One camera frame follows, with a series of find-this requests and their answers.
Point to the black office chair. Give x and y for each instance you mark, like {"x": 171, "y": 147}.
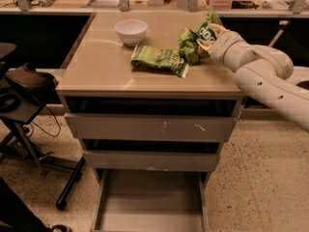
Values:
{"x": 17, "y": 112}

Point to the green kettle chip bag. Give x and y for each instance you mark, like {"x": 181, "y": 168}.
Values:
{"x": 160, "y": 59}

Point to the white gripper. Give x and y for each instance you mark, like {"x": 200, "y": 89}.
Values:
{"x": 223, "y": 47}

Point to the dark brown bag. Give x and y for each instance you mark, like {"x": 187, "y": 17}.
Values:
{"x": 30, "y": 84}

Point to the white diagonal rod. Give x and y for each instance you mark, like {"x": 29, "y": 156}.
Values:
{"x": 283, "y": 25}

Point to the white ceramic bowl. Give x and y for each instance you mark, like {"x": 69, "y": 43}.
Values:
{"x": 131, "y": 31}

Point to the person's dark trouser leg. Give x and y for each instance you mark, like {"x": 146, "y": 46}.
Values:
{"x": 15, "y": 213}

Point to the green rice chip bag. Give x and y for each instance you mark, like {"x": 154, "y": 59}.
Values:
{"x": 188, "y": 47}

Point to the grey open bottom drawer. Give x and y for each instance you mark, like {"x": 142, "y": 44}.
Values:
{"x": 150, "y": 201}

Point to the grey middle drawer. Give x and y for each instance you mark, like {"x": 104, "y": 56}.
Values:
{"x": 153, "y": 161}

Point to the grey three-drawer cabinet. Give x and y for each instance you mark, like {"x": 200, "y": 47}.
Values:
{"x": 99, "y": 79}

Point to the grey top drawer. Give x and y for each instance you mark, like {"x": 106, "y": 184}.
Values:
{"x": 150, "y": 127}

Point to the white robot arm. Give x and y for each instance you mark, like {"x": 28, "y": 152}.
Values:
{"x": 261, "y": 72}

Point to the person's dark shoe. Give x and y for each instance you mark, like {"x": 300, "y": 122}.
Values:
{"x": 60, "y": 228}

